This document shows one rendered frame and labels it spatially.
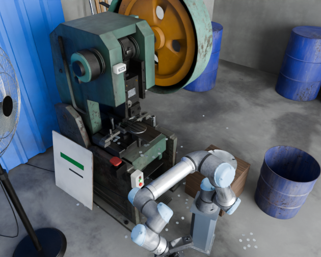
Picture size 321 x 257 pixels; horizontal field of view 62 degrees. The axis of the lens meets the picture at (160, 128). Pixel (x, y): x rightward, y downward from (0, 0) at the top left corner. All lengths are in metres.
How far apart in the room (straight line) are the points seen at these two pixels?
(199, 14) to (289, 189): 1.43
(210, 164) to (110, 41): 0.87
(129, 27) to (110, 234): 1.57
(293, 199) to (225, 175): 1.15
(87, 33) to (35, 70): 1.24
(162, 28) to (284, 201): 1.62
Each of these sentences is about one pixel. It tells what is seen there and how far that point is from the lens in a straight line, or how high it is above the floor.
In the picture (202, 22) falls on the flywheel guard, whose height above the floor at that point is 1.50.
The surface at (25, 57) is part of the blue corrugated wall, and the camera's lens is 2.76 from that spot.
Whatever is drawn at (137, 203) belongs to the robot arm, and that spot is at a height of 1.01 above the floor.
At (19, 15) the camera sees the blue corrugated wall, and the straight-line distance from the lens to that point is 2.67.
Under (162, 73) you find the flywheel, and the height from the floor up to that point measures 1.07.
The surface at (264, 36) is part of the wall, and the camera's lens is 4.88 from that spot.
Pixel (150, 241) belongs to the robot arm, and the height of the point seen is 0.95.
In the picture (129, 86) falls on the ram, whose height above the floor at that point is 1.12.
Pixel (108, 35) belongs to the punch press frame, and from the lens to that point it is 1.63.
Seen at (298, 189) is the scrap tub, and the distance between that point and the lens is 2.33.
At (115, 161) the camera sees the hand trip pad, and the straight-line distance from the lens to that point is 1.78.
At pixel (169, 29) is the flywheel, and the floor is 1.41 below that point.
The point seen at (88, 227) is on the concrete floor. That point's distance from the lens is 2.43.
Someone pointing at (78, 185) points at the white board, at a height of 0.18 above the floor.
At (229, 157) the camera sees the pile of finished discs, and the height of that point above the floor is 0.39.
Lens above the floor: 1.98
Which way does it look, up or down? 37 degrees down
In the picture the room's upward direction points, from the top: straight up
